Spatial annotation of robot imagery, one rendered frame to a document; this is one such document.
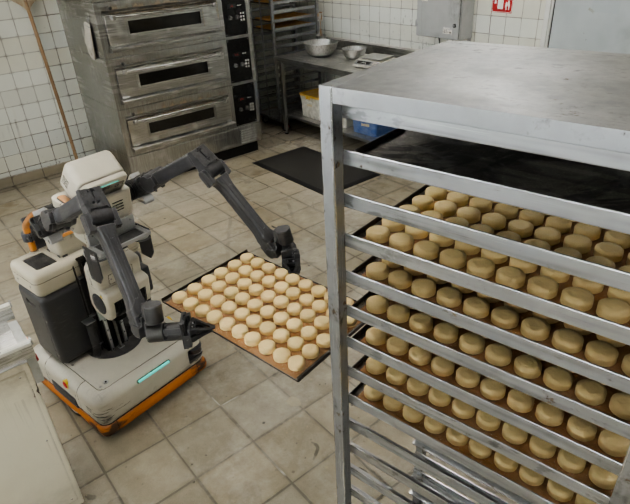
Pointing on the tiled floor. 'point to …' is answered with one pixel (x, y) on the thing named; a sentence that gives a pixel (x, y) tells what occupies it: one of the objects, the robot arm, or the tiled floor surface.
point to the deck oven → (165, 77)
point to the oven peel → (46, 67)
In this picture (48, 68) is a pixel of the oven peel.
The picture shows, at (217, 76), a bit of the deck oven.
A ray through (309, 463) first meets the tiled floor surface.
